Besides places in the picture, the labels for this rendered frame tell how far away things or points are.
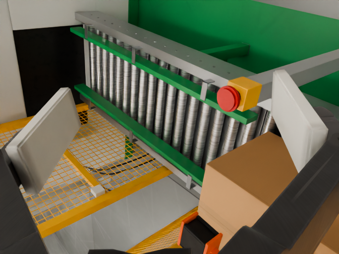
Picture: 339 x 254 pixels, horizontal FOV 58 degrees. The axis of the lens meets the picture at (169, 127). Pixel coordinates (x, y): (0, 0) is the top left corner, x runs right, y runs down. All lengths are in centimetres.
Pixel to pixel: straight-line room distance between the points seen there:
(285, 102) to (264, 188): 88
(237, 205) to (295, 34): 110
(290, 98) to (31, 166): 13
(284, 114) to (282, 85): 2
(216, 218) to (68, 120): 101
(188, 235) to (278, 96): 58
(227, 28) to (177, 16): 47
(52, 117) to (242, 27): 190
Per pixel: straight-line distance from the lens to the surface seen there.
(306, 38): 184
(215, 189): 111
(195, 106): 164
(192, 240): 74
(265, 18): 195
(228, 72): 146
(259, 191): 103
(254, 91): 86
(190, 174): 168
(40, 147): 17
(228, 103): 82
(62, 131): 20
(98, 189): 178
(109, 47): 202
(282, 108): 18
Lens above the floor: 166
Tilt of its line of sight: 37 degrees down
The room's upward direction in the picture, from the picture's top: 111 degrees counter-clockwise
